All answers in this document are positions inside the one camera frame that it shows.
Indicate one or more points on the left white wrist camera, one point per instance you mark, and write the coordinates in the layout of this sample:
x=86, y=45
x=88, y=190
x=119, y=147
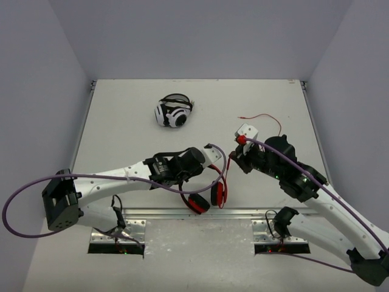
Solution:
x=211, y=155

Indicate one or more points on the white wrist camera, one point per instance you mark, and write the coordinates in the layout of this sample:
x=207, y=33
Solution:
x=246, y=134
x=211, y=155

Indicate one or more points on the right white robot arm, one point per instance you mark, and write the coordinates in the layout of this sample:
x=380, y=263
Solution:
x=355, y=240

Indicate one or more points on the metal mounting plate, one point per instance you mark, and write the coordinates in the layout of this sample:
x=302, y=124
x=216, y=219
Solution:
x=262, y=234
x=135, y=228

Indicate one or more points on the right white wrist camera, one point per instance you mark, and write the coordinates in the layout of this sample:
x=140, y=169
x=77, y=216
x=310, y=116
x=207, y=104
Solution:
x=246, y=134

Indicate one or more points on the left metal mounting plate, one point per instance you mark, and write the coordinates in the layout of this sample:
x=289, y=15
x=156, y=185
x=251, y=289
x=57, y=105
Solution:
x=135, y=228

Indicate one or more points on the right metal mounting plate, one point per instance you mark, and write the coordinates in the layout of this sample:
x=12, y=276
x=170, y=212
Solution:
x=262, y=234

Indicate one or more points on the white black headphones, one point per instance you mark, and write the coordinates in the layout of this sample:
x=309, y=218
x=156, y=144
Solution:
x=173, y=110

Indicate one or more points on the red black headphones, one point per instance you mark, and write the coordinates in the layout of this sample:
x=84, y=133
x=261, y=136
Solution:
x=218, y=195

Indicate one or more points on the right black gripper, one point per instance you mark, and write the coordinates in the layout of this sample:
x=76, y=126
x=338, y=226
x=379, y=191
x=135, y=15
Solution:
x=239, y=157

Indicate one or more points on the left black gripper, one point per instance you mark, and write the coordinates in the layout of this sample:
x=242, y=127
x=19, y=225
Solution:
x=185, y=175

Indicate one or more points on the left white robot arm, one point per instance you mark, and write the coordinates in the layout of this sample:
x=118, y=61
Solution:
x=70, y=200

